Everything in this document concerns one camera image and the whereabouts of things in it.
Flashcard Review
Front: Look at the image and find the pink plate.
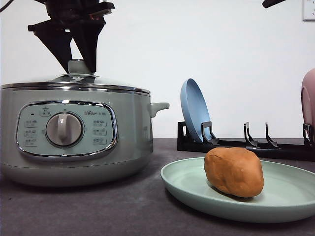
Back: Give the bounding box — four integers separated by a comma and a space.
301, 68, 315, 144

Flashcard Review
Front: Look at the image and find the green plate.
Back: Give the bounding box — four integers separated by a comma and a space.
160, 157, 315, 223

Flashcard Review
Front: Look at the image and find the glass lid with green knob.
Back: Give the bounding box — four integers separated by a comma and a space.
1, 59, 151, 95

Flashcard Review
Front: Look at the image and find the blue plate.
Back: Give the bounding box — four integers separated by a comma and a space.
180, 78, 212, 142

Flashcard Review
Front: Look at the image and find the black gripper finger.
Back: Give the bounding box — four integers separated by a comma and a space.
262, 0, 286, 8

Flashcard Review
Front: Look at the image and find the black plate rack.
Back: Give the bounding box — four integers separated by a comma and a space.
177, 122, 315, 161

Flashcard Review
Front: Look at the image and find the white wall socket right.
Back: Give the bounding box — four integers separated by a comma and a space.
303, 0, 315, 24

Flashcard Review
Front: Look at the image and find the brown potato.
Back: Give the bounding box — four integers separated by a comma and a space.
204, 147, 264, 198

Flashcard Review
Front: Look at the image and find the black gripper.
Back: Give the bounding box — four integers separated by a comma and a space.
28, 0, 116, 73

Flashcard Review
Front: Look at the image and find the green electric steamer pot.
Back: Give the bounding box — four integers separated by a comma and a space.
0, 82, 170, 187

